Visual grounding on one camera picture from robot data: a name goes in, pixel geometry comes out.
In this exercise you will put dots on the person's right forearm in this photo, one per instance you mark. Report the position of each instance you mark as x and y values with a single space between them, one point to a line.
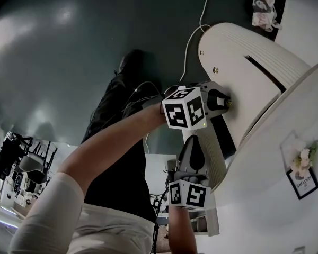
181 231

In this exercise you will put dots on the black framed picture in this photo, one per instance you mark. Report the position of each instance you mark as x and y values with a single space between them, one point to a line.
304 184

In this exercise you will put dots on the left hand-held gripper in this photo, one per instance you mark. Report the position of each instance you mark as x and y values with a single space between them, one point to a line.
184 107

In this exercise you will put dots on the person's white shirt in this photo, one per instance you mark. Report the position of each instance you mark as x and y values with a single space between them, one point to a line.
55 208

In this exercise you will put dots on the pink artificial flowers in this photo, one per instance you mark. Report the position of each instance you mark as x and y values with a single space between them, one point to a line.
303 157

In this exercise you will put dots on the pink printed cloth bag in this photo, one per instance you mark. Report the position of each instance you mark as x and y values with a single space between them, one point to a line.
263 7

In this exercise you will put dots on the black hanging clothes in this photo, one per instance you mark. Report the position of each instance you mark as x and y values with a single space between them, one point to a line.
8 155

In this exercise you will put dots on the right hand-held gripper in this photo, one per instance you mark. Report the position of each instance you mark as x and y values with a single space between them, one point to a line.
190 194

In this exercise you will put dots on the person's left forearm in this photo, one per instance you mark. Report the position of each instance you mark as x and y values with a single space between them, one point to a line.
116 131

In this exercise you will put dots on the grey shell chair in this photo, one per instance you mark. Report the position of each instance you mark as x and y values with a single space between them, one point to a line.
31 165

